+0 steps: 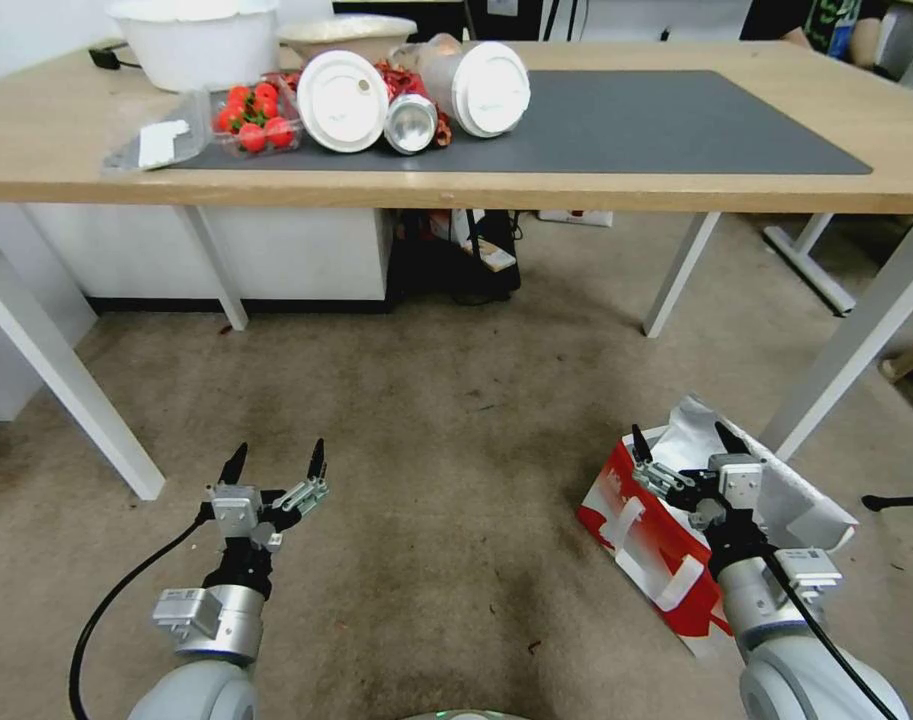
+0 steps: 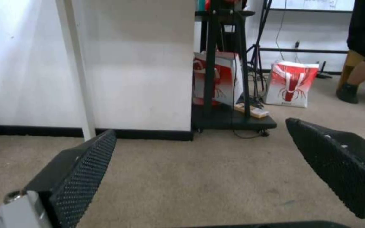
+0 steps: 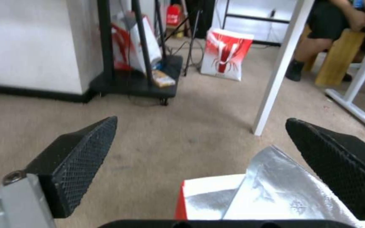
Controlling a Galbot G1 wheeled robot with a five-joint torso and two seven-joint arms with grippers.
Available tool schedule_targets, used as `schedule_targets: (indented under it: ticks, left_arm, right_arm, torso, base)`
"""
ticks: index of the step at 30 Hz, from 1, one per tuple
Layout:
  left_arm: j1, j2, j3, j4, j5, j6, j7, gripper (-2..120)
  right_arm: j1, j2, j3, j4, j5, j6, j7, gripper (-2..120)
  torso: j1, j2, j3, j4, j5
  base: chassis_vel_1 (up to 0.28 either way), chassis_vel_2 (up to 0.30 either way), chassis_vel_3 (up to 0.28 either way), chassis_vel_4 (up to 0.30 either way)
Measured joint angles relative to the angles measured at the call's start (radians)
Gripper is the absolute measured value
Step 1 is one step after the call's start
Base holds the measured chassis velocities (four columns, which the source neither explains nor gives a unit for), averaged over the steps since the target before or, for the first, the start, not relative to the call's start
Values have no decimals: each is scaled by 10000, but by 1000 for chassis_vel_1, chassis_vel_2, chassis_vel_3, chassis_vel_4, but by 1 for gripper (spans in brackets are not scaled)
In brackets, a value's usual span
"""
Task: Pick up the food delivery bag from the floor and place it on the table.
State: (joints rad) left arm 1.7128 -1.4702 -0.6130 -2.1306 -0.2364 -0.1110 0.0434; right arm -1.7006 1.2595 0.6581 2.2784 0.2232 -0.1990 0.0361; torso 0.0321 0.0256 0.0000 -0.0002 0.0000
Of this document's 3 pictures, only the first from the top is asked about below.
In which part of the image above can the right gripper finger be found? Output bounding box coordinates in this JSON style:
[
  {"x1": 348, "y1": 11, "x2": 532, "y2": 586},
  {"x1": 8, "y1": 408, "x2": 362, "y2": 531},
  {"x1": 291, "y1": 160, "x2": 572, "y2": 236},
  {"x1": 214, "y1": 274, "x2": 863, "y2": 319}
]
[
  {"x1": 630, "y1": 424, "x2": 688, "y2": 498},
  {"x1": 708, "y1": 421, "x2": 764, "y2": 471}
]

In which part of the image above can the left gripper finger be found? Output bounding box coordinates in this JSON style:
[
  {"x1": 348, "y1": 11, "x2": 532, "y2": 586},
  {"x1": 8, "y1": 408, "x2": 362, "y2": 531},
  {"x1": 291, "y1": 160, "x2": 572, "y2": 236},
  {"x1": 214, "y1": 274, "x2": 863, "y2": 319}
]
[
  {"x1": 205, "y1": 441, "x2": 250, "y2": 502},
  {"x1": 266, "y1": 438, "x2": 332, "y2": 526}
]

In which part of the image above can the red white food delivery bag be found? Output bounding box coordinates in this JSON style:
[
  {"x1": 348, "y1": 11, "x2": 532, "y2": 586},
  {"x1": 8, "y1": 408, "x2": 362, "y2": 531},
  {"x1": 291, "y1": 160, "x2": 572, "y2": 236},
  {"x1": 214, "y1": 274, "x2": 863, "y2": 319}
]
[{"x1": 577, "y1": 389, "x2": 859, "y2": 663}]

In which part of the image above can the black bag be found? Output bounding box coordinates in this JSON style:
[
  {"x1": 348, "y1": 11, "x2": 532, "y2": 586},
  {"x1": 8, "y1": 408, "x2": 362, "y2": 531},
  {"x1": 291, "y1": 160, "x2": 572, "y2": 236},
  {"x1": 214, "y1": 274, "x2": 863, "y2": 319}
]
[{"x1": 388, "y1": 208, "x2": 523, "y2": 307}]

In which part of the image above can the white cabinet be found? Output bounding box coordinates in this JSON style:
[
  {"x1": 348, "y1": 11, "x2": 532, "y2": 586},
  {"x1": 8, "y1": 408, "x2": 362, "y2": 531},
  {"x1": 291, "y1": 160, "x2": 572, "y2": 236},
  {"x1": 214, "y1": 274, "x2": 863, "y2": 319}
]
[{"x1": 22, "y1": 203, "x2": 394, "y2": 316}]

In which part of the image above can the white robot front shell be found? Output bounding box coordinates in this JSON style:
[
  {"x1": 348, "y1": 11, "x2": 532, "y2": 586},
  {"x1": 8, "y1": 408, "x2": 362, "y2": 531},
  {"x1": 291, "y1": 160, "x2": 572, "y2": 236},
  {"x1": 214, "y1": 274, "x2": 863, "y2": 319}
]
[{"x1": 400, "y1": 707, "x2": 507, "y2": 720}]

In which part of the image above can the wooden table with white legs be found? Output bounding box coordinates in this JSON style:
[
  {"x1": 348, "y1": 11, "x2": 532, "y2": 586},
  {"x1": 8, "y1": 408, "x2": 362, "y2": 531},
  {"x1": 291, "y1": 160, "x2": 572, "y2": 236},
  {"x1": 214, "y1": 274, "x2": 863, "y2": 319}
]
[{"x1": 0, "y1": 37, "x2": 913, "y2": 502}]

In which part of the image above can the white red box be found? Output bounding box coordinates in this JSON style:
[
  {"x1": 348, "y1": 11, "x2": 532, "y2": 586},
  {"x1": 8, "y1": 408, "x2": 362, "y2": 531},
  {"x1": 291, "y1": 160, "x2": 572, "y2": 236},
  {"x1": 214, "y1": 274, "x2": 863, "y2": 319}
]
[{"x1": 536, "y1": 209, "x2": 615, "y2": 229}]

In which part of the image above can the dark grey desk mat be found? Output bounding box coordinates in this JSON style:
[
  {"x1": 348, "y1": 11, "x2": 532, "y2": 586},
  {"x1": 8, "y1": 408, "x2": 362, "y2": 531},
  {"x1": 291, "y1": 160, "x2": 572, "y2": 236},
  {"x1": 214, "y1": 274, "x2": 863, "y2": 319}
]
[{"x1": 199, "y1": 69, "x2": 876, "y2": 178}]

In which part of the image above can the clear plastic clamshell box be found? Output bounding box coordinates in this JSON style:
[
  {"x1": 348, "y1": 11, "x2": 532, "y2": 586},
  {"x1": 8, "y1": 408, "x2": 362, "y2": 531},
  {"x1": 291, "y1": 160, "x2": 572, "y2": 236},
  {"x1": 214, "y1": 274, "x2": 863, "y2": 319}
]
[{"x1": 100, "y1": 71, "x2": 304, "y2": 175}]

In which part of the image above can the silver drink can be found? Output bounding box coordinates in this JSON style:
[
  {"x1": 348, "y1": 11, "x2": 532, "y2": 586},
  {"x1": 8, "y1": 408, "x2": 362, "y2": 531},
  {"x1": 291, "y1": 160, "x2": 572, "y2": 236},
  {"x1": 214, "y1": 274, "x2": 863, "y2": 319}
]
[{"x1": 383, "y1": 93, "x2": 441, "y2": 156}]

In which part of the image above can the white lidded paper bowl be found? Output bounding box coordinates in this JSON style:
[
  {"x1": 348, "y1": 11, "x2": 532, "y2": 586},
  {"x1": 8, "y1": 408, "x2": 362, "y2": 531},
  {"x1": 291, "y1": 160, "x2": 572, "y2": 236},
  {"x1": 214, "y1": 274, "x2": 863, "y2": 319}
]
[{"x1": 296, "y1": 49, "x2": 392, "y2": 154}]

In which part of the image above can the red snack wrapper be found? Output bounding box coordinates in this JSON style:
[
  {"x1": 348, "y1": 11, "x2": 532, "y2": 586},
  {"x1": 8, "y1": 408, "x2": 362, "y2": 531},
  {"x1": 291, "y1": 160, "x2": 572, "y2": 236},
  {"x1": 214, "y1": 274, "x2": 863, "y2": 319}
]
[{"x1": 373, "y1": 58, "x2": 457, "y2": 150}]

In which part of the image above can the white lidded plastic cup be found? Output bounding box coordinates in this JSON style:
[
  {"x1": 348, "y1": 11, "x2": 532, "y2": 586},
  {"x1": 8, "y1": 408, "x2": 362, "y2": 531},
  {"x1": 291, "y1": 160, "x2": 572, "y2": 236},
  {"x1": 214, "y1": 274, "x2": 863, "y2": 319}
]
[{"x1": 389, "y1": 33, "x2": 532, "y2": 140}]

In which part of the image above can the white plastic basin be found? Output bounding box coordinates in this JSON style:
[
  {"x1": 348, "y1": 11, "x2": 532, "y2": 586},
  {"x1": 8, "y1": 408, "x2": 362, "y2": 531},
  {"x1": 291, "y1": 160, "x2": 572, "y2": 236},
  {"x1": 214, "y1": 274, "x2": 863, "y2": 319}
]
[{"x1": 107, "y1": 0, "x2": 282, "y2": 94}]

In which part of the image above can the black power adapter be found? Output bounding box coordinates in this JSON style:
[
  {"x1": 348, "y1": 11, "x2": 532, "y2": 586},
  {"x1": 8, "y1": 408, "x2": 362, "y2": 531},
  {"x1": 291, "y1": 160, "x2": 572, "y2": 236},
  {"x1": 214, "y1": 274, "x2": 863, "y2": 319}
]
[{"x1": 88, "y1": 46, "x2": 144, "y2": 72}]

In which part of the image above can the white bowl with beige rim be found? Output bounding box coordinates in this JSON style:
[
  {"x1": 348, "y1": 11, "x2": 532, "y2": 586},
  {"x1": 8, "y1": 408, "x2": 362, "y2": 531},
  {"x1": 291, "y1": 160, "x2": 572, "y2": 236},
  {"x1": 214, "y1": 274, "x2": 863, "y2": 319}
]
[{"x1": 275, "y1": 14, "x2": 420, "y2": 70}]

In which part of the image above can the person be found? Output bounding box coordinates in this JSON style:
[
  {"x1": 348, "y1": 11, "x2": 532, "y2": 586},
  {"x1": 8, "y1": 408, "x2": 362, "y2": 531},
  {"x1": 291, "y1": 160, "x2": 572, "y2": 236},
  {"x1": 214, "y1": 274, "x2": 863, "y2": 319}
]
[{"x1": 779, "y1": 0, "x2": 901, "y2": 73}]

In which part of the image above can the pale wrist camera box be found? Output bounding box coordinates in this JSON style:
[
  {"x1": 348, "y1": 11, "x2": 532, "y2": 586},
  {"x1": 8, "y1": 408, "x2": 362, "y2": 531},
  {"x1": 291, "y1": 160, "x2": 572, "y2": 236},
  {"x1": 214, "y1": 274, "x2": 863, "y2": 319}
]
[
  {"x1": 210, "y1": 493, "x2": 267, "y2": 541},
  {"x1": 713, "y1": 454, "x2": 765, "y2": 513}
]

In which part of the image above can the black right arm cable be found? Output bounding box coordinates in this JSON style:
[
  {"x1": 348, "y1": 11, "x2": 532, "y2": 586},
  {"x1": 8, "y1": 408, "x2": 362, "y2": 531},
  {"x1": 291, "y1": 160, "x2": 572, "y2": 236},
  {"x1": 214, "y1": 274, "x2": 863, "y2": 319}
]
[{"x1": 761, "y1": 545, "x2": 889, "y2": 720}]

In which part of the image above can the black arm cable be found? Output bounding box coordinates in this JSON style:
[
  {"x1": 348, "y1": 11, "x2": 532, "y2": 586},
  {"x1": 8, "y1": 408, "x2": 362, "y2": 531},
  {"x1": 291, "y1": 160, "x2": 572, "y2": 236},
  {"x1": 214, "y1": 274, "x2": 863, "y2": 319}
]
[
  {"x1": 761, "y1": 545, "x2": 889, "y2": 720},
  {"x1": 68, "y1": 515, "x2": 204, "y2": 720}
]

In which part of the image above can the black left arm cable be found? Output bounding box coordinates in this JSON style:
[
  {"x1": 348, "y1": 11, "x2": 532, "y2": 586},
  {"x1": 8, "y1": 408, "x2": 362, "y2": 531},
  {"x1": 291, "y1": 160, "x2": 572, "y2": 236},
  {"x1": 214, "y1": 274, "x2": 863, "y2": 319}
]
[{"x1": 68, "y1": 515, "x2": 204, "y2": 720}]

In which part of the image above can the white desk frame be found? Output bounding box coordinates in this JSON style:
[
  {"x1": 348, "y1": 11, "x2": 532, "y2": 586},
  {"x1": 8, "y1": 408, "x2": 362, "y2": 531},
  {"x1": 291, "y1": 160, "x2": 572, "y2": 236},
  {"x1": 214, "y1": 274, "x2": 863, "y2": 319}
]
[{"x1": 761, "y1": 214, "x2": 859, "y2": 316}]

